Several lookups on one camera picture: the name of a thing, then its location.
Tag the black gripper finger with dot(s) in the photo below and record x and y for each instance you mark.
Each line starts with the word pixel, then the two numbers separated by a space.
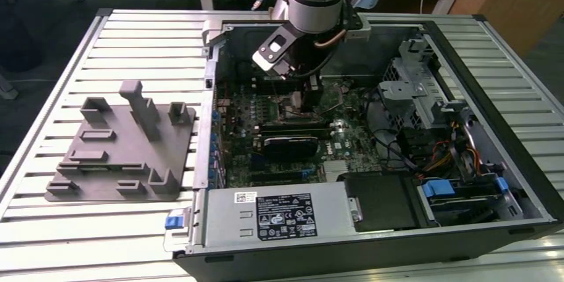
pixel 312 102

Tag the CPU socket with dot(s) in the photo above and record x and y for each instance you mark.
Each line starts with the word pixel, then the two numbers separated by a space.
pixel 291 114

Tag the black graphics card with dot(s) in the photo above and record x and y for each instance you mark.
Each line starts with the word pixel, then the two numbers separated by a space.
pixel 291 150

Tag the green motherboard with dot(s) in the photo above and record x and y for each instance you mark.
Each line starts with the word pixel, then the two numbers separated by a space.
pixel 352 150

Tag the silver chipset heatsink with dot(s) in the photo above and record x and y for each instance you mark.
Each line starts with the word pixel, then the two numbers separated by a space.
pixel 336 168

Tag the metal drive cage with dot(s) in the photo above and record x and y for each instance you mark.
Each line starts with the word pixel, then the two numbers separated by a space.
pixel 409 97

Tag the black expansion slot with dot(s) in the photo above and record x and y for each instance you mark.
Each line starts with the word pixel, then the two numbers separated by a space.
pixel 273 178

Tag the black plastic shroud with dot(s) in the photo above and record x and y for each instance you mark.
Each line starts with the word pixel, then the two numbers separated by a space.
pixel 383 202

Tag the silver power supply unit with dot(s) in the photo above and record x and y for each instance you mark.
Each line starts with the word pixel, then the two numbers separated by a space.
pixel 229 216

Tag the grey parts rack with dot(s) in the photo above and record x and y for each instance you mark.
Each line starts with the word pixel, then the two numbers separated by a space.
pixel 132 150

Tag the blue case latch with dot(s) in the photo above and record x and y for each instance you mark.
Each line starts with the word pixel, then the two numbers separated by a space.
pixel 172 222

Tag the black PC case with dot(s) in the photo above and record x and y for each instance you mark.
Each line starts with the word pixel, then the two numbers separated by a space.
pixel 308 262

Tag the small blue carrier clip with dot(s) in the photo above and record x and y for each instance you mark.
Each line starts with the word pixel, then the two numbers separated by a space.
pixel 500 186

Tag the white black-faced wrist camera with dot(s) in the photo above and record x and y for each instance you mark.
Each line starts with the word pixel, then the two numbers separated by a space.
pixel 275 46

